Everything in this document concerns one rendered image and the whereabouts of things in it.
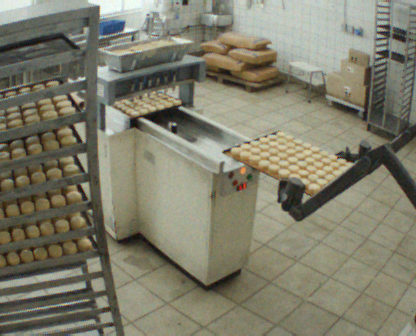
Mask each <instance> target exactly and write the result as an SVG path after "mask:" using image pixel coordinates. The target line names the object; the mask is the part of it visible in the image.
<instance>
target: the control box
mask: <svg viewBox="0 0 416 336"><path fill-rule="evenodd" d="M242 168H245V172H244V173H241V169H242ZM230 172H234V177H233V178H231V179H229V173H230ZM258 173H259V170H256V169H252V168H251V167H249V166H247V165H245V164H243V163H239V164H236V165H234V166H230V167H227V168H225V169H224V170H223V173H221V180H220V196H221V197H223V198H224V197H226V196H228V195H231V194H234V192H237V191H239V190H238V187H240V186H241V187H240V188H239V189H240V190H241V189H244V188H243V185H245V186H244V187H245V188H246V187H249V186H251V185H253V184H257V183H258ZM248 174H251V175H252V179H251V180H247V176H248ZM236 180H237V181H238V185H237V186H234V185H232V183H234V181H236Z"/></svg>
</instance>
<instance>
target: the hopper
mask: <svg viewBox="0 0 416 336"><path fill-rule="evenodd" d="M161 40H163V41H165V42H167V41H169V42H172V43H175V44H173V45H169V46H164V47H158V48H151V49H144V50H142V51H138V52H131V53H126V54H124V55H118V54H117V53H119V51H120V52H121V51H124V50H129V49H130V48H131V47H132V46H135V47H136V46H137V47H138V48H143V47H146V46H148V45H152V44H151V42H158V41H161ZM194 42H195V41H190V40H187V39H184V38H177V37H174V36H163V37H156V38H150V39H147V40H141V41H133V42H130V43H125V44H118V45H116V46H111V47H105V48H104V49H98V50H99V51H101V52H100V53H101V54H102V57H103V58H104V61H105V62H106V64H107V66H108V68H109V69H111V70H113V71H115V72H119V73H124V72H126V71H132V70H137V69H142V68H144V67H148V66H154V65H159V64H165V63H171V62H175V61H178V60H182V59H183V57H184V55H185V54H186V52H188V50H189V48H190V47H191V46H192V44H193V43H194ZM130 45H131V46H130Z"/></svg>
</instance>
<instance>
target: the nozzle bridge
mask: <svg viewBox="0 0 416 336"><path fill-rule="evenodd" d="M178 68H179V69H180V75H179V69H178ZM170 70H171V71H172V77H171V79H170V76H171V71H170ZM161 71H163V80H162V72H161ZM174 71H176V77H178V75H179V78H177V79H175V81H173V82H172V78H173V74H174ZM153 73H154V74H155V81H154V83H152V84H151V85H150V86H151V87H150V88H148V80H149V77H151V81H152V82H153V80H154V75H153ZM165 73H168V79H169V80H167V84H164V80H165ZM97 75H98V79H97V86H98V88H97V98H98V99H97V110H98V111H97V123H98V126H97V128H99V129H100V130H102V129H105V123H106V114H105V108H106V106H107V107H110V106H113V105H114V104H115V102H117V101H121V100H126V99H130V98H134V97H135V96H138V95H143V94H148V93H152V92H157V91H159V90H161V89H166V88H170V87H175V86H178V99H179V100H183V101H185V102H187V103H188V104H191V103H193V96H195V82H197V83H204V82H205V75H206V60H205V59H202V58H199V57H193V56H190V55H187V54H185V55H184V57H183V59H182V60H178V61H175V62H171V63H165V64H159V65H154V66H148V67H144V68H142V69H137V70H132V71H126V72H124V73H119V72H115V71H113V70H111V69H109V68H108V66H105V67H101V68H98V71H97ZM145 75H146V84H145ZM158 75H159V77H160V81H161V82H159V86H156V82H157V76H158ZM136 77H137V78H138V79H136ZM140 79H142V82H143V85H144V84H145V86H143V89H141V90H139V89H140V88H139V82H140ZM136 80H137V86H136ZM132 82H134V83H133V84H134V87H135V86H136V88H134V92H131V90H130V86H131V85H132Z"/></svg>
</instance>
